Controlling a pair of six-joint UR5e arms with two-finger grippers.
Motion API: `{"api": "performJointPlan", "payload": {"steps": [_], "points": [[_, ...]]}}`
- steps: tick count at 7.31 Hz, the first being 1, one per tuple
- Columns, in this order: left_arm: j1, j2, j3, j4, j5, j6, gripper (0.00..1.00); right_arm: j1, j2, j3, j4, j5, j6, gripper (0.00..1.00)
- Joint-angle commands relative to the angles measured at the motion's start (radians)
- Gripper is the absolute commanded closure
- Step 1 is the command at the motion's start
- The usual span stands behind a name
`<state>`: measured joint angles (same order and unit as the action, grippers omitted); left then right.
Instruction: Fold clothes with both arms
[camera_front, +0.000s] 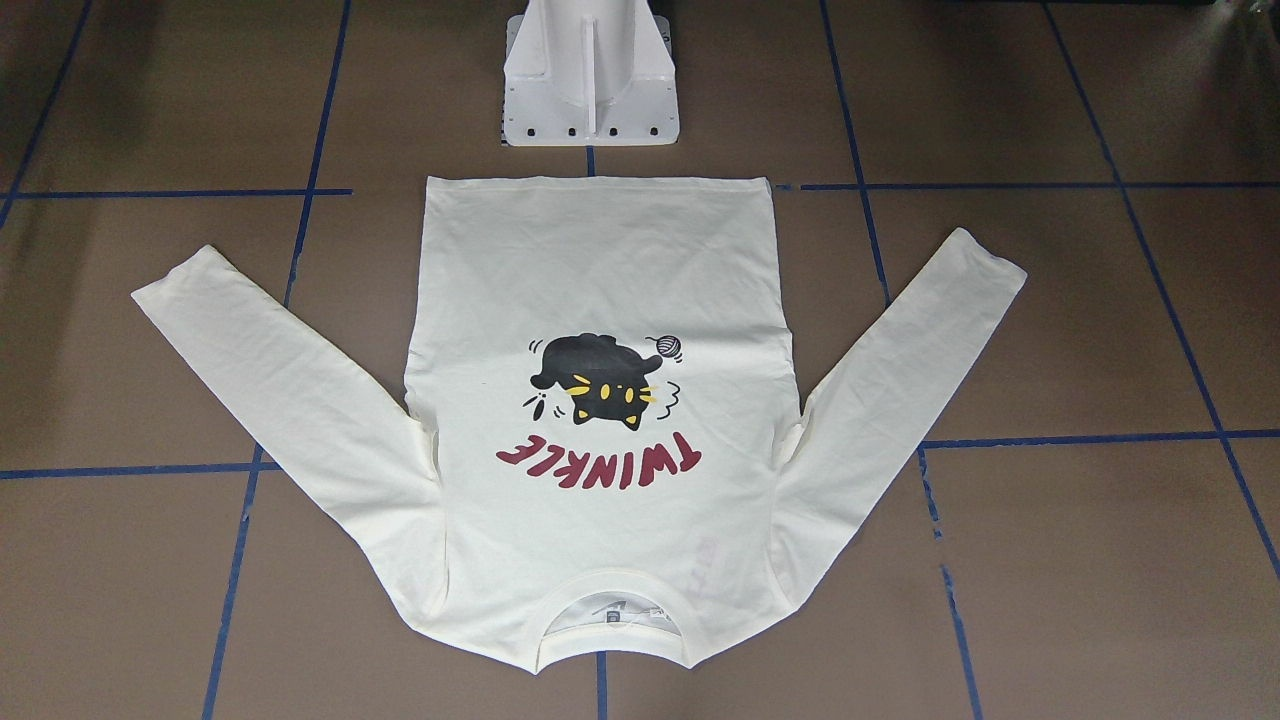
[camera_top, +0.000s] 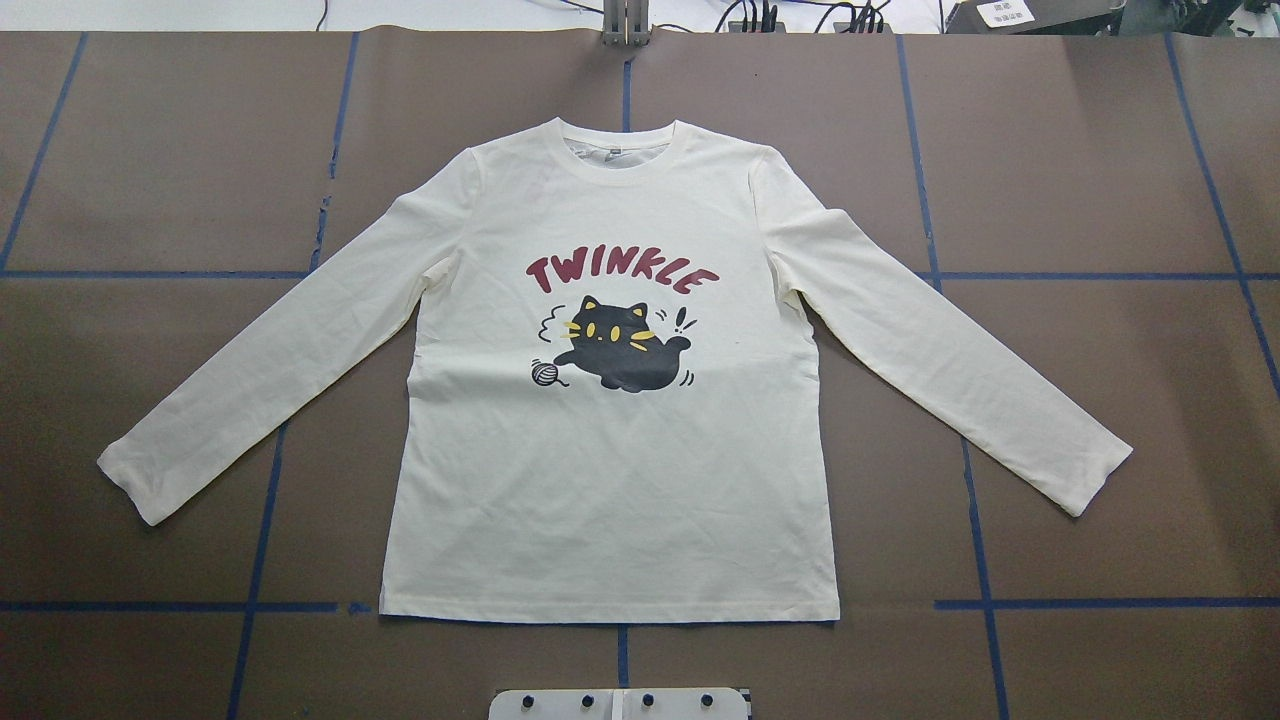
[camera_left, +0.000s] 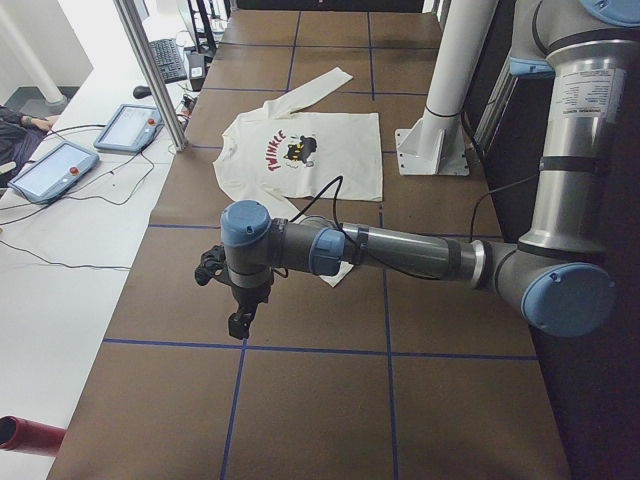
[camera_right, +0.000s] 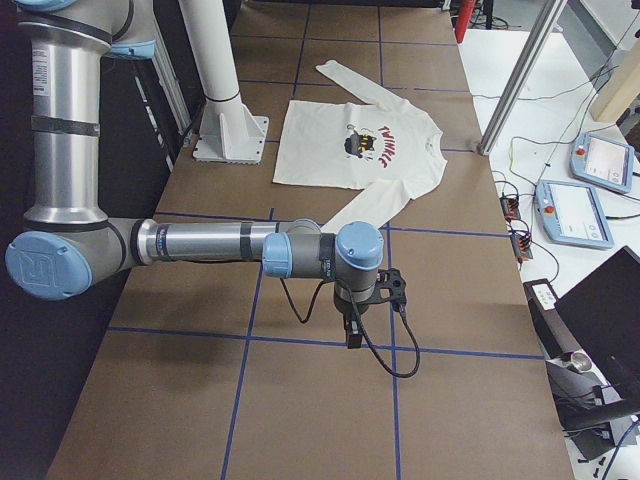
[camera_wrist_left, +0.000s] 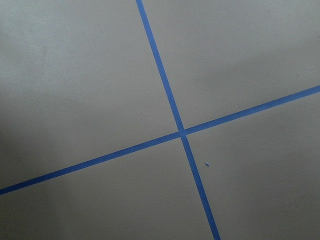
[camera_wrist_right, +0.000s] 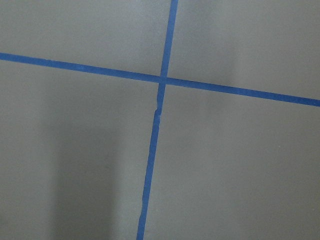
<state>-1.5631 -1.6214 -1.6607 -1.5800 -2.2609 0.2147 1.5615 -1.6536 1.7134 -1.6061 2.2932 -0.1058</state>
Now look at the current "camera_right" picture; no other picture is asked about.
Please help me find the far black orange connector box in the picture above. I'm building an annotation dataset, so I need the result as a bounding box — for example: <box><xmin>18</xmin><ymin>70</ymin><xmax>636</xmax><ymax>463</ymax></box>
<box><xmin>500</xmin><ymin>196</ymin><xmax>521</xmax><ymax>221</ymax></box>

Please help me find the wooden beam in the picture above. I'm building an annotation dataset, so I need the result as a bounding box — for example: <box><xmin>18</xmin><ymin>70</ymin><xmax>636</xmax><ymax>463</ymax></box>
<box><xmin>590</xmin><ymin>40</ymin><xmax>640</xmax><ymax>123</ymax></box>

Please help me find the silver metal cup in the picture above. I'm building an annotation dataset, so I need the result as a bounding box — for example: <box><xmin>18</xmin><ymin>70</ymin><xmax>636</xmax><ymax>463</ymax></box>
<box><xmin>559</xmin><ymin>351</ymin><xmax>593</xmax><ymax>374</ymax></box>

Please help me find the black monitor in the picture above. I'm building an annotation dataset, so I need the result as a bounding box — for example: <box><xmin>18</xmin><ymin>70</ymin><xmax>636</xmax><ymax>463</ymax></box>
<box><xmin>556</xmin><ymin>246</ymin><xmax>639</xmax><ymax>399</ymax></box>

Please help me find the cream long sleeve shirt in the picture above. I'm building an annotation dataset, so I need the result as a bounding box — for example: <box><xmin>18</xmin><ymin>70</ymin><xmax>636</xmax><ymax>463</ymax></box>
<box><xmin>273</xmin><ymin>60</ymin><xmax>447</xmax><ymax>233</ymax></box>

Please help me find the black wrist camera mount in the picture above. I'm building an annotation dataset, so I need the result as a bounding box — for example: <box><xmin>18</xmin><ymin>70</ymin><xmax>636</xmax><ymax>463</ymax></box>
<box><xmin>370</xmin><ymin>268</ymin><xmax>407</xmax><ymax>312</ymax></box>

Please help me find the aluminium frame post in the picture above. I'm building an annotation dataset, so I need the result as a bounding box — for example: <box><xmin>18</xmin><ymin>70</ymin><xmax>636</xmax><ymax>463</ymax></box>
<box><xmin>478</xmin><ymin>0</ymin><xmax>568</xmax><ymax>156</ymax></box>

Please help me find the white camera pole with base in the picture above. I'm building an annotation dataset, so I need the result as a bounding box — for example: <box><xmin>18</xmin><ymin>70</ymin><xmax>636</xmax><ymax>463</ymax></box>
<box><xmin>179</xmin><ymin>0</ymin><xmax>269</xmax><ymax>164</ymax></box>

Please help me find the red cylinder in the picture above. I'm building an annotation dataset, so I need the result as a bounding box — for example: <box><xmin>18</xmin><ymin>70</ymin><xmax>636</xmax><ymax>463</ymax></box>
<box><xmin>454</xmin><ymin>0</ymin><xmax>476</xmax><ymax>44</ymax></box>

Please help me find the teach pendant tablet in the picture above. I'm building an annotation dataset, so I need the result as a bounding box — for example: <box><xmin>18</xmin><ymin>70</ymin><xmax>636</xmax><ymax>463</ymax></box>
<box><xmin>570</xmin><ymin>133</ymin><xmax>635</xmax><ymax>194</ymax></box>
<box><xmin>534</xmin><ymin>180</ymin><xmax>614</xmax><ymax>250</ymax></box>

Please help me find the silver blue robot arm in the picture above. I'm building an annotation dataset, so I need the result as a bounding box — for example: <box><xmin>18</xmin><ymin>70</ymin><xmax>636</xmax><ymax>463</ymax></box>
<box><xmin>5</xmin><ymin>1</ymin><xmax>387</xmax><ymax>348</ymax></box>

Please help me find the black box with white label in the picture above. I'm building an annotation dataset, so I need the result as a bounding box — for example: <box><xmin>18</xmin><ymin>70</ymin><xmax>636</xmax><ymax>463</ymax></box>
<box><xmin>523</xmin><ymin>279</ymin><xmax>581</xmax><ymax>359</ymax></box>

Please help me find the black orange connector box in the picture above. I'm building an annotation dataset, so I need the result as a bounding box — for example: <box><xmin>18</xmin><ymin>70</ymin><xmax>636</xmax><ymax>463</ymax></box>
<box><xmin>500</xmin><ymin>196</ymin><xmax>521</xmax><ymax>221</ymax></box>
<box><xmin>510</xmin><ymin>231</ymin><xmax>533</xmax><ymax>263</ymax></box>

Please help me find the near black orange connector box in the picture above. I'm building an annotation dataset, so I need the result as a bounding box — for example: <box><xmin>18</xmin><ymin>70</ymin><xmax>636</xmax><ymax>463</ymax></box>
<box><xmin>510</xmin><ymin>231</ymin><xmax>533</xmax><ymax>263</ymax></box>

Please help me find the far teach pendant tablet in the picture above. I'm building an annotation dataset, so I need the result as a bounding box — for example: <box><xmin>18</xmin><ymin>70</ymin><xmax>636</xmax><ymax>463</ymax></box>
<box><xmin>570</xmin><ymin>133</ymin><xmax>635</xmax><ymax>194</ymax></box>

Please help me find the near teach pendant tablet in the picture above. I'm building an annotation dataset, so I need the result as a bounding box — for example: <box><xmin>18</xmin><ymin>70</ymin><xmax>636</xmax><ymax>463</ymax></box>
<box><xmin>534</xmin><ymin>180</ymin><xmax>614</xmax><ymax>250</ymax></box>

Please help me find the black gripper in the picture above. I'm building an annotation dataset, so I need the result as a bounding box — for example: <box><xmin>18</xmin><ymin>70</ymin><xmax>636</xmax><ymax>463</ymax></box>
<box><xmin>333</xmin><ymin>284</ymin><xmax>374</xmax><ymax>349</ymax></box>

